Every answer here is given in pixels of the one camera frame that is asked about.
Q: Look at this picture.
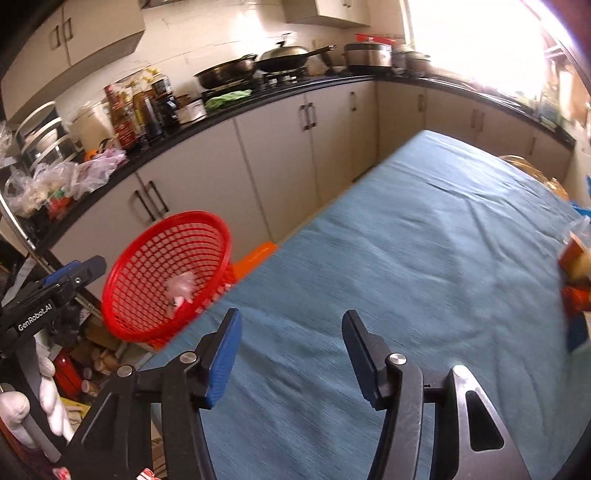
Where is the clear plastic cup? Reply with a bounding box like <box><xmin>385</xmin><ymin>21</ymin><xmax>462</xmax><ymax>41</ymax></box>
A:
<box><xmin>561</xmin><ymin>215</ymin><xmax>591</xmax><ymax>249</ymax></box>

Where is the left hand white glove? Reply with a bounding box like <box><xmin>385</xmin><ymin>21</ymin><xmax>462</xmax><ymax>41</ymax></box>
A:
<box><xmin>1</xmin><ymin>357</ymin><xmax>73</xmax><ymax>450</ymax></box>

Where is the red plastic basket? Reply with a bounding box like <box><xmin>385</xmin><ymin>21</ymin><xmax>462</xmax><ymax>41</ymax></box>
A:
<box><xmin>102</xmin><ymin>211</ymin><xmax>235</xmax><ymax>349</ymax></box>

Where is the pink white plastic bag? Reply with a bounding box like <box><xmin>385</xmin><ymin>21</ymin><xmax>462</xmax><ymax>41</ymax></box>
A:
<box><xmin>33</xmin><ymin>148</ymin><xmax>127</xmax><ymax>200</ymax></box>

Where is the red label sauce bottle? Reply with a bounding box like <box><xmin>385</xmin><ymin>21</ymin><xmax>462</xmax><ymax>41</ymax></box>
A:
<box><xmin>104</xmin><ymin>85</ymin><xmax>139</xmax><ymax>152</ymax></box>

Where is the white electric kettle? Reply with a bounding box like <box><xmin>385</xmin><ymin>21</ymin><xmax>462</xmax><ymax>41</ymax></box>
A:
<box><xmin>70</xmin><ymin>102</ymin><xmax>115</xmax><ymax>152</ymax></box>

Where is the blue table cloth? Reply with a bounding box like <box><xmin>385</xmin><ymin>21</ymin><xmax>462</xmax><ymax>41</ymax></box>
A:
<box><xmin>150</xmin><ymin>131</ymin><xmax>590</xmax><ymax>479</ymax></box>

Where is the dark soy sauce bottle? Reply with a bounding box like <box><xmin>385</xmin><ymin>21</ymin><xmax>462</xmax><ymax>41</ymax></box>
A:
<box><xmin>131</xmin><ymin>80</ymin><xmax>162</xmax><ymax>144</ymax></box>

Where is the black vinegar bottle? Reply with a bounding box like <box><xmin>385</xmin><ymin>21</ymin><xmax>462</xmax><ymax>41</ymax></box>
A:
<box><xmin>150</xmin><ymin>71</ymin><xmax>180</xmax><ymax>134</ymax></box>

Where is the white small box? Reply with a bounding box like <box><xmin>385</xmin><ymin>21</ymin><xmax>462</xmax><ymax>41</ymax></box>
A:
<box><xmin>176</xmin><ymin>99</ymin><xmax>207</xmax><ymax>125</ymax></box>

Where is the green cloth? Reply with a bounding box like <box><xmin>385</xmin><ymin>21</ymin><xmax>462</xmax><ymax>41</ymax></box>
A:
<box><xmin>204</xmin><ymin>89</ymin><xmax>252</xmax><ymax>111</ymax></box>

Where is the black frying pan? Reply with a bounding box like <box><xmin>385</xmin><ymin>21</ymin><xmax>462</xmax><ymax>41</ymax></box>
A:
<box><xmin>194</xmin><ymin>54</ymin><xmax>256</xmax><ymax>89</ymax></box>

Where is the silver rice cooker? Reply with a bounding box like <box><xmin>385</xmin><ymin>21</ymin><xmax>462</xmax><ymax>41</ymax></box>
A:
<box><xmin>344</xmin><ymin>36</ymin><xmax>397</xmax><ymax>70</ymax></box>

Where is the black wok with handle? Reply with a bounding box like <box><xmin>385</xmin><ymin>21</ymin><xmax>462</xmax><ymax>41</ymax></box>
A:
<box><xmin>256</xmin><ymin>38</ymin><xmax>337</xmax><ymax>73</ymax></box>

